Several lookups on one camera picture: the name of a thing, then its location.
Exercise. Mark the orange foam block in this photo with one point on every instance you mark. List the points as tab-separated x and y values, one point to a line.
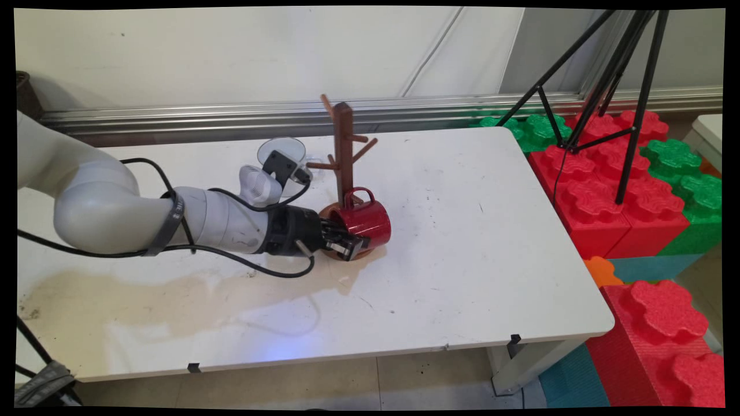
601	271

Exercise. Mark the black tripod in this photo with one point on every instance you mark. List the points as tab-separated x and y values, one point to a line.
621	193

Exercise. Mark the red foam block tall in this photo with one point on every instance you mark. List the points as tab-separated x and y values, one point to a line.
653	346

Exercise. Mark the red ceramic mug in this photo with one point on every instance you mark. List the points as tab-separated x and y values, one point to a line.
370	222

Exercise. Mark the aluminium wall rail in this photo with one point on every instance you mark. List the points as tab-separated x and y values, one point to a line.
231	115

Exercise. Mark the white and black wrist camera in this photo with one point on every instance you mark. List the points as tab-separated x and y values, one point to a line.
257	185

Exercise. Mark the red foam block wide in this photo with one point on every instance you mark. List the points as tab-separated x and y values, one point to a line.
589	199

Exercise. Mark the white table leg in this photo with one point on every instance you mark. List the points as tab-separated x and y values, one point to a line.
520	364

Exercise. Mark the white side table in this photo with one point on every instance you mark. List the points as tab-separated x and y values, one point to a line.
708	133

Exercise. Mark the teal foam block small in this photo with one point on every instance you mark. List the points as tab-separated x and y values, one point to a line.
572	381

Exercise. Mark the green foam block tall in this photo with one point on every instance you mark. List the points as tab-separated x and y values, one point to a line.
694	196

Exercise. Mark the dark brown basket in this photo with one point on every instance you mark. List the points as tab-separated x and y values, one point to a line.
28	95

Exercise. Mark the red foam block low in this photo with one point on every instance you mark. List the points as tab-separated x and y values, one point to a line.
642	124

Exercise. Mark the white enamel mug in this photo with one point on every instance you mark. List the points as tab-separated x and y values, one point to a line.
283	143

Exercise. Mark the teal foam block long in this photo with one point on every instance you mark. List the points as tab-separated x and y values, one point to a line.
653	267

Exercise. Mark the green foam block flat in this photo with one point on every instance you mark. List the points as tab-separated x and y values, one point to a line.
540	130

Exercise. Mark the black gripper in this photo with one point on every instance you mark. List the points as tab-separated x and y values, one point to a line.
286	228

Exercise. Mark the brown wooden mug tree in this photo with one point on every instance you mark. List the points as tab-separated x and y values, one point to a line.
343	150

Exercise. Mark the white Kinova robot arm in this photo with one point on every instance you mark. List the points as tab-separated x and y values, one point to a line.
98	208

